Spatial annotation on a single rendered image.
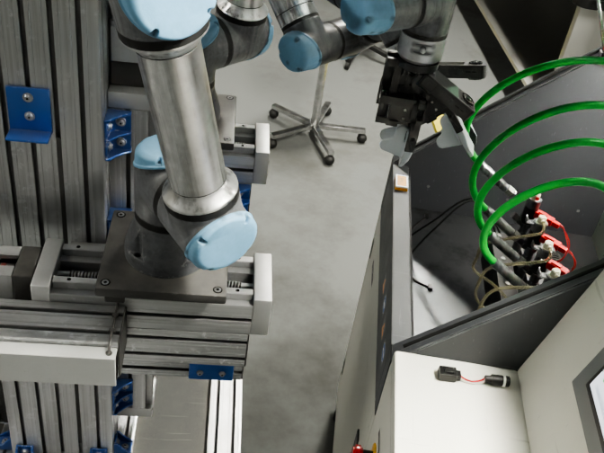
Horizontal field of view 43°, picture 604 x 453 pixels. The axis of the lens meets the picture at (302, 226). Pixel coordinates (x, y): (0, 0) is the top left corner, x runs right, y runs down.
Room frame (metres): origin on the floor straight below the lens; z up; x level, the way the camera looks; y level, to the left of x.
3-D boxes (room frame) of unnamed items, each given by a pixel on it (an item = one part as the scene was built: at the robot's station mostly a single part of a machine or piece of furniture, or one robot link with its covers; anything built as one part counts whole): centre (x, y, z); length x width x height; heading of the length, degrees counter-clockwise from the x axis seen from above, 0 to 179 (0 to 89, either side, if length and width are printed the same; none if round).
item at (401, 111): (1.21, -0.14, 1.37); 0.09 x 0.08 x 0.12; 90
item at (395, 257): (1.33, -0.22, 0.87); 0.62 x 0.04 x 0.16; 0
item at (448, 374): (0.93, -0.33, 0.99); 0.12 x 0.02 x 0.02; 92
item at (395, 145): (1.19, -0.14, 1.26); 0.06 x 0.03 x 0.09; 90
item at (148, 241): (1.07, 0.23, 1.09); 0.15 x 0.15 x 0.10
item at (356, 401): (1.33, -0.20, 0.44); 0.65 x 0.02 x 0.68; 0
